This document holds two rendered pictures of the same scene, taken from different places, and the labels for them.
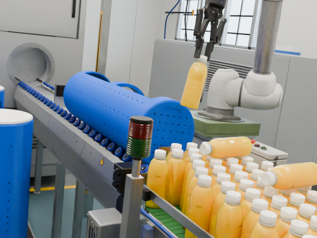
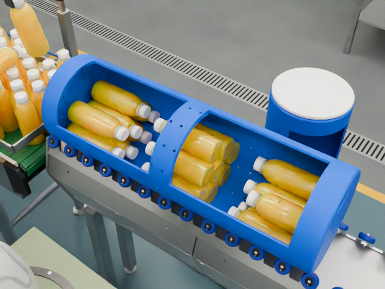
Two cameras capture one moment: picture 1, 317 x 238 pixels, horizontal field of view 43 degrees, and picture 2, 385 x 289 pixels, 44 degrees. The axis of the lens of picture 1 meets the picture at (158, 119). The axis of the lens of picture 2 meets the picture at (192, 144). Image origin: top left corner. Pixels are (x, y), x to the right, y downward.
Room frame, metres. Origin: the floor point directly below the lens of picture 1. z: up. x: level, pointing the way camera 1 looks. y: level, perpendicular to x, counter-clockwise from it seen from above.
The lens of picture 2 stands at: (2.79, -0.17, 2.04)
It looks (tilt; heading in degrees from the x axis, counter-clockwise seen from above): 45 degrees down; 156
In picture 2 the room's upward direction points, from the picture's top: straight up
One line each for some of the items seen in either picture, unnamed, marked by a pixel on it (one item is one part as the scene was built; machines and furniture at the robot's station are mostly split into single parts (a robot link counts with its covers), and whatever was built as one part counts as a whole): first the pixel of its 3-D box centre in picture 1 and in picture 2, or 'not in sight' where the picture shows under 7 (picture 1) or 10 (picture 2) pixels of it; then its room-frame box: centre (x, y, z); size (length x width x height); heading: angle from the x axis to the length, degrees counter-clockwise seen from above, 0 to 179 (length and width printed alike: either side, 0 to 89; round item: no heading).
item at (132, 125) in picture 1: (140, 129); not in sight; (1.02, 0.04, 1.23); 0.06 x 0.06 x 0.04
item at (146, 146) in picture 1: (138, 145); not in sight; (1.02, 0.04, 1.18); 0.06 x 0.06 x 0.05
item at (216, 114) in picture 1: (217, 111); not in sight; (2.25, -0.33, 1.09); 0.22 x 0.18 x 0.06; 36
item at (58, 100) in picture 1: (62, 95); not in sight; (2.66, 0.66, 1.00); 0.10 x 0.04 x 0.15; 123
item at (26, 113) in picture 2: not in sight; (28, 120); (1.49, -0.20, 0.99); 0.07 x 0.07 x 0.18
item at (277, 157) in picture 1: (258, 158); not in sight; (1.52, -0.41, 1.05); 0.20 x 0.10 x 0.10; 33
